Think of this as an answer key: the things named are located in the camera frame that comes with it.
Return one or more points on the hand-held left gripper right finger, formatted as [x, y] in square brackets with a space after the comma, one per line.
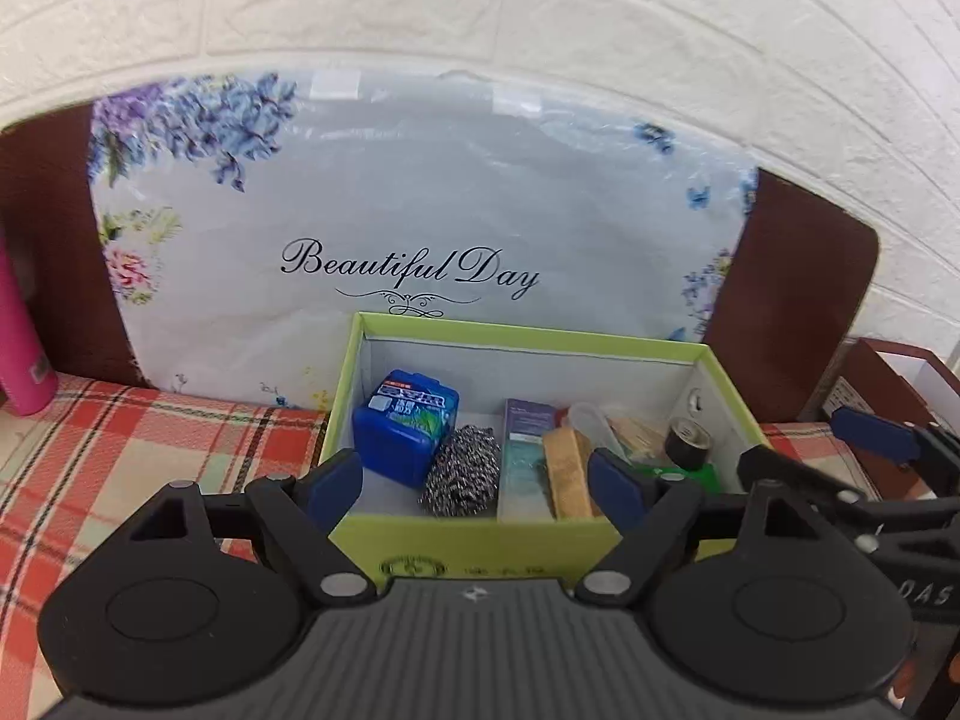
[615, 487]

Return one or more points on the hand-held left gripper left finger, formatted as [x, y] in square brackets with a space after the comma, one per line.
[334, 487]

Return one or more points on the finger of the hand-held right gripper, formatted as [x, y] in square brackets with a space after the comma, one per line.
[874, 435]
[795, 476]

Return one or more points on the clear plastic case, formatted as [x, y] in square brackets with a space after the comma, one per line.
[637, 435]

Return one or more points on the clear plastic container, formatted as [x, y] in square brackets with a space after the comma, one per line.
[589, 424]

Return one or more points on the black tape roll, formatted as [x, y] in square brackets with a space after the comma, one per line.
[686, 442]

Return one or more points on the blue plastic container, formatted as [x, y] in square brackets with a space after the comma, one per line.
[401, 427]

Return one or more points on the teal and purple box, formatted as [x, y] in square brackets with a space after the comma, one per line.
[525, 450]

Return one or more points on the steel wool scrubber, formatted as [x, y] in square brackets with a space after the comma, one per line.
[461, 472]

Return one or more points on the light green box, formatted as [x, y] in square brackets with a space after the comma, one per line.
[480, 547]

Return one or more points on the brown cardboard box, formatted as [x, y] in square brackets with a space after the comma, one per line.
[862, 382]

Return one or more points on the brown wooden headboard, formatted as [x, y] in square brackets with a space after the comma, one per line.
[795, 300]

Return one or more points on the plaid bed sheet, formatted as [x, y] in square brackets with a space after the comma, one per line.
[112, 450]

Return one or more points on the floral printed plastic bag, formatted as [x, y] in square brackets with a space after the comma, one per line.
[450, 187]

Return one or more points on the pink thermos bottle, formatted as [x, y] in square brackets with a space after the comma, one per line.
[22, 345]

